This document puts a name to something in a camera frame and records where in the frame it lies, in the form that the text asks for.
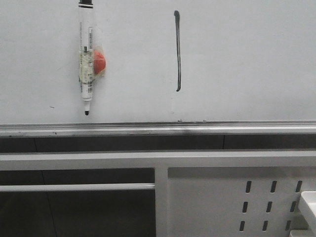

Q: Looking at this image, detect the white plastic marker tray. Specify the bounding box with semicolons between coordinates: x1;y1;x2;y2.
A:
289;191;316;237

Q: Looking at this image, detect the grey slotted stand frame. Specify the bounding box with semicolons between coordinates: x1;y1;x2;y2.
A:
0;135;316;237

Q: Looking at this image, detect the black white marker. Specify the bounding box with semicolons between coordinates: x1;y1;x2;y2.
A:
78;0;95;116

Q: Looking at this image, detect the white whiteboard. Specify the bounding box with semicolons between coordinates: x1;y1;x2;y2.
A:
0;0;316;137

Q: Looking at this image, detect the red round magnet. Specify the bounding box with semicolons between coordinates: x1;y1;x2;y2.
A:
93;45;106;78

